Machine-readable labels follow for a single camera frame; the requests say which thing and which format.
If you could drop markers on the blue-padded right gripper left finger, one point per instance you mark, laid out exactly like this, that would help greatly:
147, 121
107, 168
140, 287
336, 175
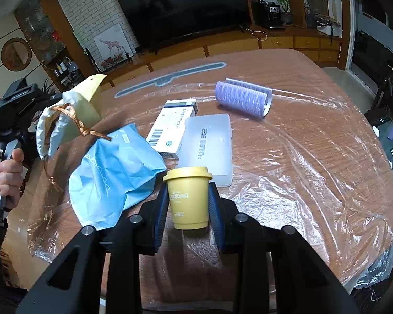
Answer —
154, 214

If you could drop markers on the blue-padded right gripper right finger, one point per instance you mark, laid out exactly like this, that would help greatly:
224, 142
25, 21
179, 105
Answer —
222, 213

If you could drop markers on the yellow paper cup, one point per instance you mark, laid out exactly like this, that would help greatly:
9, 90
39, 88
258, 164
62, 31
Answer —
188, 189

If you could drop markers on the blue plastic bag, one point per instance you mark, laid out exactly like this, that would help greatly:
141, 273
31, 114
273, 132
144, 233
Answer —
113, 176

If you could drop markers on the paper gift bag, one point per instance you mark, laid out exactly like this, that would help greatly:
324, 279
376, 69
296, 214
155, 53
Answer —
73, 116

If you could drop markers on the translucent plastic case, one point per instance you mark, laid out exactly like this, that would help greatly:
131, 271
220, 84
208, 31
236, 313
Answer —
207, 142

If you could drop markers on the white cardboard box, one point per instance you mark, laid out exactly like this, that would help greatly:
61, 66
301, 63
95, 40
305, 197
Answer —
166, 134

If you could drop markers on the purple hair roller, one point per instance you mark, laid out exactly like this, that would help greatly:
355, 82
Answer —
251, 99

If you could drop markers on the person's left hand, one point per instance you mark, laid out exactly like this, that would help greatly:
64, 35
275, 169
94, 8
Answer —
11, 178

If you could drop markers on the black coffee machine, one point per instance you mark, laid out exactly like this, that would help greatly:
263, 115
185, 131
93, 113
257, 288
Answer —
266, 14

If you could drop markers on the potted plant on cabinet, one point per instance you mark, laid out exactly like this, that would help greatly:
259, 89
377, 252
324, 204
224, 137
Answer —
286, 15

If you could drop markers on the black flat television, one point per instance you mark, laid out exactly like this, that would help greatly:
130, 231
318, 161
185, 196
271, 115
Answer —
160, 23

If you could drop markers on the round wooden wall plate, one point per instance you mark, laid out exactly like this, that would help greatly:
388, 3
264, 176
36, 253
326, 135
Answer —
16, 54

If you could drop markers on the giraffe picture frame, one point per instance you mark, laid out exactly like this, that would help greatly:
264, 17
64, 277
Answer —
113, 47

